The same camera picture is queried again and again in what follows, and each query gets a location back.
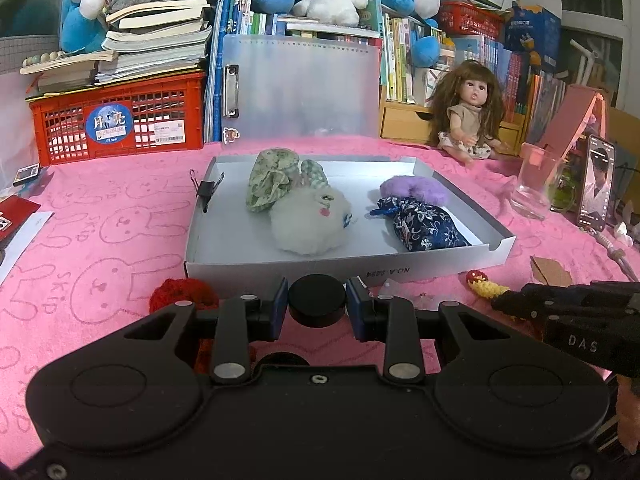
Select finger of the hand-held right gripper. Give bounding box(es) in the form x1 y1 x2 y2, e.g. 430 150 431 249
491 294 616 328
520 282 640 306

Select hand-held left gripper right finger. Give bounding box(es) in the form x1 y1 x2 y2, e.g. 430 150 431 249
346 277 521 386

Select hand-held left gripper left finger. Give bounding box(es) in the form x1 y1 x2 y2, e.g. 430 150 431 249
122 277 290 386

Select yellow red crochet charm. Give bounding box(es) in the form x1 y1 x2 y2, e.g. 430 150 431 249
465 270 511 302

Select grey cardboard box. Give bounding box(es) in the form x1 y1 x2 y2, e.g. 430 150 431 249
184 155 517 283

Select white fluffy plush pouch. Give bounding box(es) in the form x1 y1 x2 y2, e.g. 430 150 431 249
270 185 353 256

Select blue floral fabric pouch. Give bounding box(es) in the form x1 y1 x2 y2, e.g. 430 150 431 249
367 196 473 253

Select red crochet pouch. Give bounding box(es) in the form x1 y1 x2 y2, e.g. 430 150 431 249
150 277 218 376

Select green gingham floral pouch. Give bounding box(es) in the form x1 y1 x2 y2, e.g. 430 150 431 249
245 147 328 212

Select purple fluffy pouch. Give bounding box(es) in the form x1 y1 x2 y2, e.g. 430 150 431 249
380 175 449 206

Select person's right hand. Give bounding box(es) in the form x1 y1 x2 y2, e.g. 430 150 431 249
616 375 640 456

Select brown cardboard piece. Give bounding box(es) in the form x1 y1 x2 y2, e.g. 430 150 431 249
530 256 575 288

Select clear jar green plant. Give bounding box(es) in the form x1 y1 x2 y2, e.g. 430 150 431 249
550 160 583 211

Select clear drinking glass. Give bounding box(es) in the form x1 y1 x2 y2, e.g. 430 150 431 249
510 142 566 220

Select smartphone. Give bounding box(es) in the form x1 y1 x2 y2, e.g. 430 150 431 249
577 135 617 228

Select black binder clip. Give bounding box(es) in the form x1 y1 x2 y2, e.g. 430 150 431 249
189 170 226 213

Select pink stand board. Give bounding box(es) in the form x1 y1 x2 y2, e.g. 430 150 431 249
537 85 608 161

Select wooden drawer organiser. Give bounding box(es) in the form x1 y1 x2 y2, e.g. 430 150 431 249
378 100 528 156

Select brown-haired baby doll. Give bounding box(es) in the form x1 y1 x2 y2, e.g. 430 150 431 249
431 59 506 161

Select pink bunny print towel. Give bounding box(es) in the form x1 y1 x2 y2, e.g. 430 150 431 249
0 135 640 461

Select translucent clipboard folder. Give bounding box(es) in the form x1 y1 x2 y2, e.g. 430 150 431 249
220 35 381 143

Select row of blue workbooks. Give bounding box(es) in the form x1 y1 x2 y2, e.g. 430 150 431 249
205 0 386 143

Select blue printed carton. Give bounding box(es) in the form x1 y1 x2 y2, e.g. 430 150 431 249
502 2 563 73

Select white paper sheet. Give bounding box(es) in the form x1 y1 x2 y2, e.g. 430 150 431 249
0 210 55 286

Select red plastic crate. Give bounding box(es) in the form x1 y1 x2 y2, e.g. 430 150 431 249
27 72 207 167

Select red booklet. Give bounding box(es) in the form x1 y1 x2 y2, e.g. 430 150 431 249
0 195 42 241

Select small black card box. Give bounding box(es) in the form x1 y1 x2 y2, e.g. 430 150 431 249
12 164 42 187

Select red plastic basket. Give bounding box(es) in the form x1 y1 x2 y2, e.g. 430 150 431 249
440 1 506 41

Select stack of books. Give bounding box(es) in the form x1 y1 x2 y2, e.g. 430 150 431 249
20 0 221 93

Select leaning white paper sheets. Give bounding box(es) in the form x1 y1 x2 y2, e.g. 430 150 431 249
0 72 41 196

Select phone strap cord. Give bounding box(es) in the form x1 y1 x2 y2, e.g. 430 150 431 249
595 230 640 281

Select wooden bead string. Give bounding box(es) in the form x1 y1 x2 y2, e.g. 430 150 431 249
22 51 66 68

